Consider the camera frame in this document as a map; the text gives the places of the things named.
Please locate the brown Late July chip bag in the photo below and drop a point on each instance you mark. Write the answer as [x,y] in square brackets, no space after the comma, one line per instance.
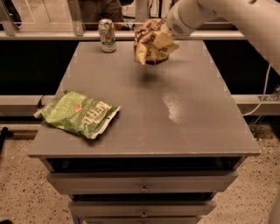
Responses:
[153,42]

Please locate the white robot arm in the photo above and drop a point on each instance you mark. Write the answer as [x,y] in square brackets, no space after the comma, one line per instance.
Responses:
[257,20]

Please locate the green Kettle chip bag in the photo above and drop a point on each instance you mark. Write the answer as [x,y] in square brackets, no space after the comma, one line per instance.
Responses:
[78,114]

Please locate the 7up soda can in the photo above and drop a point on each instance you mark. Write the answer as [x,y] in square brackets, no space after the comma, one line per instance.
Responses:
[107,35]

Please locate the grey drawer cabinet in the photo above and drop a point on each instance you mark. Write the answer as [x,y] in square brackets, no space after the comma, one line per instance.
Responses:
[177,116]

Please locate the top grey drawer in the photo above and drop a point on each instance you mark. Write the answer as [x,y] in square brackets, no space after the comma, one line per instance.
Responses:
[129,183]

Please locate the grey drawer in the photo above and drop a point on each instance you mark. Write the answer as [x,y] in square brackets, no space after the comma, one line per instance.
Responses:
[129,183]
[142,209]

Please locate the middle grey drawer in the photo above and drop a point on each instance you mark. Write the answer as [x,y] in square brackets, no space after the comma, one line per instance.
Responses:
[142,209]

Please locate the person in dark shirt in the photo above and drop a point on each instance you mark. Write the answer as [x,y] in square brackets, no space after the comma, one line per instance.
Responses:
[92,11]

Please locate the metal window rail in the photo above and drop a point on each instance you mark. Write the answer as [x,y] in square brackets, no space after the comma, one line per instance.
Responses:
[94,35]

